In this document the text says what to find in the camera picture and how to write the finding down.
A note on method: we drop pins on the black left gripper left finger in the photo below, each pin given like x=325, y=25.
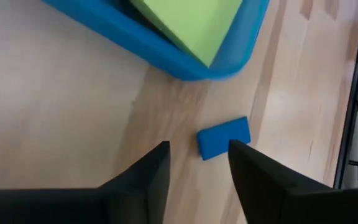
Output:
x=73, y=208

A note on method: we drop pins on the blue rectangular eraser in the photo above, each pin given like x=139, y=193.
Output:
x=216, y=140

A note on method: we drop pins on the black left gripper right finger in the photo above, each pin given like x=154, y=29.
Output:
x=291, y=202

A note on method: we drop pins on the green sticky note pad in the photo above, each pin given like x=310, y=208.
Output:
x=197, y=28

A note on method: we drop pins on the black table edge rail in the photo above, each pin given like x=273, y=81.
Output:
x=350, y=124

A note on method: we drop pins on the blue plastic bin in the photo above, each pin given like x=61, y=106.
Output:
x=154, y=46

